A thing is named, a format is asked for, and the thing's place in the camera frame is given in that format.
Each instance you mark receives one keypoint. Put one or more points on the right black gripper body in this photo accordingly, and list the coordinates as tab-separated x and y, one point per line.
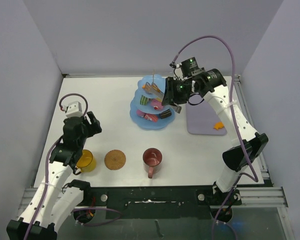
179	89

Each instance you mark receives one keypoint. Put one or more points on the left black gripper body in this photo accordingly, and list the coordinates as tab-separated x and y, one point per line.
89	129

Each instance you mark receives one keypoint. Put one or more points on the metal tongs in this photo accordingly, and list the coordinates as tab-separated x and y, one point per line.
159	96

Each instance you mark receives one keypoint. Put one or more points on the chocolate layered cake slice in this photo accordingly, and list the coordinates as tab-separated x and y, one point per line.
165	114

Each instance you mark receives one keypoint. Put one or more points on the pink strawberry cake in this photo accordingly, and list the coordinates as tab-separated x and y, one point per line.
156	105

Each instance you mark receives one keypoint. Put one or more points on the orange cookie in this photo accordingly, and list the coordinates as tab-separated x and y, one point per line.
150	88
218	126

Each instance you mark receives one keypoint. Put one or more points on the green striped macaron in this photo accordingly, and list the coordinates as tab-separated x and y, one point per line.
143	100

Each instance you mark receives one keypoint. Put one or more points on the yellow enamel mug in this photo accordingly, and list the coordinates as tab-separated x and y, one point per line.
87	162

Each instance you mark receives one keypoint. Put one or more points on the red pink macaron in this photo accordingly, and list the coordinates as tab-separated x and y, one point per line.
151	117

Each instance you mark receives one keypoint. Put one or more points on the woven rattan coaster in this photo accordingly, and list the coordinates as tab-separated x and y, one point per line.
115	159

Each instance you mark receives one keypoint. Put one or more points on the pink patterned mug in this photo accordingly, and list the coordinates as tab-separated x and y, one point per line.
152	159

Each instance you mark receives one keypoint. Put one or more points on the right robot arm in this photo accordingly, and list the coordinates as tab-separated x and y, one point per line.
247	143

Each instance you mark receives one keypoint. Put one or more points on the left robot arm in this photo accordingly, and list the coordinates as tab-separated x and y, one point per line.
43	216

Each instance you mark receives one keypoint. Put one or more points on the blue three-tier cake stand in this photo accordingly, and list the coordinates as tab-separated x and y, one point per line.
147	109

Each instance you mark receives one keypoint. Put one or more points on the purple serving tray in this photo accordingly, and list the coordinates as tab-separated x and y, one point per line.
201	118

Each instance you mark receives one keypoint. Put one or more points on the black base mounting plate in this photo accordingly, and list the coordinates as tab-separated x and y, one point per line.
145	203

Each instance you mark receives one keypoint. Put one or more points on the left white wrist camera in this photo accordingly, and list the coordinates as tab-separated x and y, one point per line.
73	109

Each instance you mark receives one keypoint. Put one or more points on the aluminium rail frame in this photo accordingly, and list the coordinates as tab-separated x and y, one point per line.
188	160

